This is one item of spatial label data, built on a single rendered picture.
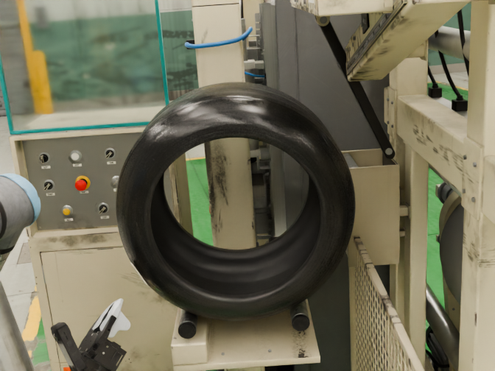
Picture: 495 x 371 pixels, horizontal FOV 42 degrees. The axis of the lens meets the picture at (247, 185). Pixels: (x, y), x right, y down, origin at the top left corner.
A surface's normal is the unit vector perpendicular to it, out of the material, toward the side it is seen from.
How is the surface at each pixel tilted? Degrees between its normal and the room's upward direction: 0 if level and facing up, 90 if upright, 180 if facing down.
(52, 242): 90
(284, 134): 81
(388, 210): 90
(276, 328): 0
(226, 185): 90
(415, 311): 90
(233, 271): 35
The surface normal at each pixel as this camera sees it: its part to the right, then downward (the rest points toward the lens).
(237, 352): -0.07, -0.95
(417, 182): 0.01, 0.29
